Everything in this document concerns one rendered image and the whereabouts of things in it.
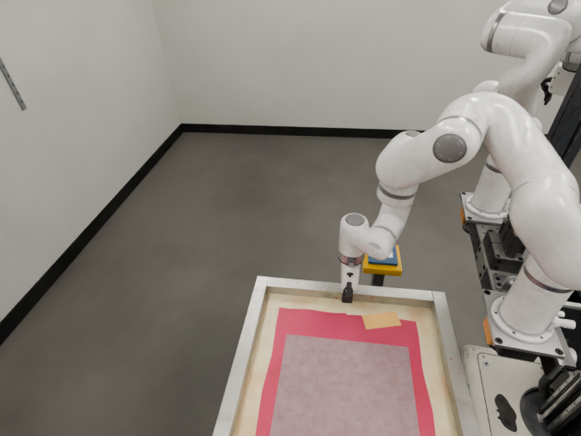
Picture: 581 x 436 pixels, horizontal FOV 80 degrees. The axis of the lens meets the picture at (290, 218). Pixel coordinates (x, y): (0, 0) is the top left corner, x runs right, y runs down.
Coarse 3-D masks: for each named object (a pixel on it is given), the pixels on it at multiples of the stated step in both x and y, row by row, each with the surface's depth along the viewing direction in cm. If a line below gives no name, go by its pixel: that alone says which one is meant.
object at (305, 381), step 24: (288, 312) 106; (312, 312) 106; (288, 336) 100; (312, 336) 100; (336, 336) 100; (288, 360) 94; (312, 360) 94; (336, 360) 94; (264, 384) 89; (288, 384) 89; (312, 384) 89; (336, 384) 89; (264, 408) 85; (288, 408) 85; (312, 408) 84; (336, 408) 84; (264, 432) 81; (288, 432) 81; (312, 432) 80; (336, 432) 80
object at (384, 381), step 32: (352, 320) 103; (352, 352) 95; (384, 352) 95; (416, 352) 95; (352, 384) 89; (384, 384) 88; (416, 384) 88; (352, 416) 83; (384, 416) 83; (416, 416) 82
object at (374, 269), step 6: (396, 246) 127; (366, 258) 123; (366, 264) 121; (372, 264) 121; (366, 270) 120; (372, 270) 120; (378, 270) 119; (384, 270) 119; (390, 270) 119; (396, 270) 118; (372, 276) 132; (378, 276) 128; (384, 276) 127; (372, 282) 130; (378, 282) 130
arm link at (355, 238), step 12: (348, 216) 92; (360, 216) 92; (348, 228) 89; (360, 228) 88; (372, 228) 88; (384, 228) 87; (348, 240) 91; (360, 240) 88; (372, 240) 86; (384, 240) 85; (348, 252) 94; (360, 252) 94; (372, 252) 86; (384, 252) 85
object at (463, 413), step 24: (264, 288) 109; (288, 288) 109; (312, 288) 109; (336, 288) 108; (360, 288) 108; (384, 288) 108; (432, 312) 104; (240, 336) 97; (240, 360) 91; (456, 360) 89; (240, 384) 86; (456, 384) 84; (456, 408) 80; (216, 432) 78; (456, 432) 79
